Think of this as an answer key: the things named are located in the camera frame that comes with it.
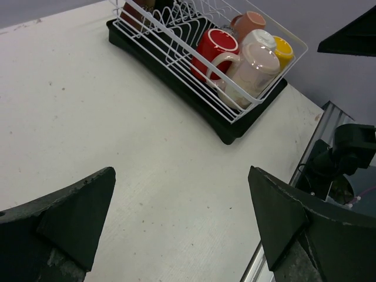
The black cup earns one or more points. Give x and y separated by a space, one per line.
163 7

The terracotta orange cup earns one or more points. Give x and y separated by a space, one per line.
245 23

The white wire dish rack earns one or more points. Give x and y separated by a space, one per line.
181 32

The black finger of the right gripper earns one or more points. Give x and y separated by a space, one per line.
357 38

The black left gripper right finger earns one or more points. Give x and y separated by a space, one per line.
307 239

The pink beige mug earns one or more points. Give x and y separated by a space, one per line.
252 70

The yellow mug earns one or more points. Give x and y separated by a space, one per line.
283 51

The white mug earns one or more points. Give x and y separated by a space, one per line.
260 36

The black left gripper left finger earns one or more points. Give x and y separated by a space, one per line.
55 237

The dark brown cup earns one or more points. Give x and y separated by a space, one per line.
132 16

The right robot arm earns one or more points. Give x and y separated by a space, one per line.
353 149

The black drip tray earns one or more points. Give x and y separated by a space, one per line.
195 96

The red mug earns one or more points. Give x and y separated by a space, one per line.
213 43

